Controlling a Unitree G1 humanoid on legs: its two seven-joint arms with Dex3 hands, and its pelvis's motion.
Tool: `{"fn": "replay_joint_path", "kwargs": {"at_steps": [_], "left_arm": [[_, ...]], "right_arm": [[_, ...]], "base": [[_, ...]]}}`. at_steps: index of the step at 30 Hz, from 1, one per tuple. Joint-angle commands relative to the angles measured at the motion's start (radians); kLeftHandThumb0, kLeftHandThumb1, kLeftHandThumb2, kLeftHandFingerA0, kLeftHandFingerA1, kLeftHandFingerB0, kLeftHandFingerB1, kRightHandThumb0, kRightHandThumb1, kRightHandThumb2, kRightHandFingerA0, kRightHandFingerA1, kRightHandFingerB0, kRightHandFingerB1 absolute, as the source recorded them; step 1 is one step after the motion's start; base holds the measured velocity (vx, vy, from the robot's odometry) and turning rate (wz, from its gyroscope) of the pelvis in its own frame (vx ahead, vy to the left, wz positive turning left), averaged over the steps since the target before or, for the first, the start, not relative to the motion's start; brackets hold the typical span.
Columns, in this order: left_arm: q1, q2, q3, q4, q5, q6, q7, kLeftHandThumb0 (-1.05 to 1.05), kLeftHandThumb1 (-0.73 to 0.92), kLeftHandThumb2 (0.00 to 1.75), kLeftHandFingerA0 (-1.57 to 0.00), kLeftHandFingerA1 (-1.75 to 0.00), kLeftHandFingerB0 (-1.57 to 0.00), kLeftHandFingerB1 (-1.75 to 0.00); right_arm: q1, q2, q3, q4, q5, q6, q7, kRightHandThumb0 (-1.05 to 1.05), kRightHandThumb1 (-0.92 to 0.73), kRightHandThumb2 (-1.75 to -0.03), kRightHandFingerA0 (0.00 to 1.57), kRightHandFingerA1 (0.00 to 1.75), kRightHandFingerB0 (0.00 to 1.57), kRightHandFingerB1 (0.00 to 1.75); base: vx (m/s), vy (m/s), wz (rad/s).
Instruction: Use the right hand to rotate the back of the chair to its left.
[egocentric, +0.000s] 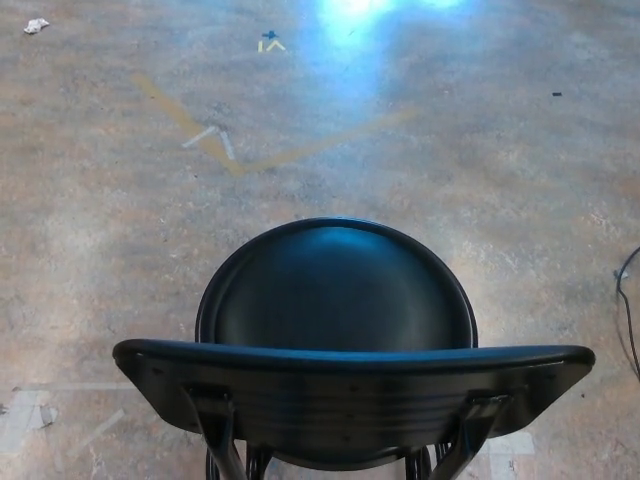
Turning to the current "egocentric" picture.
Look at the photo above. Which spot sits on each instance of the black swivel chair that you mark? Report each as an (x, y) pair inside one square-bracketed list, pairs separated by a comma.
[(330, 300)]

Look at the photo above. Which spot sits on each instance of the crumpled white paper scrap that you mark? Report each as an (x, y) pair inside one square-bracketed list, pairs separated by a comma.
[(36, 25)]

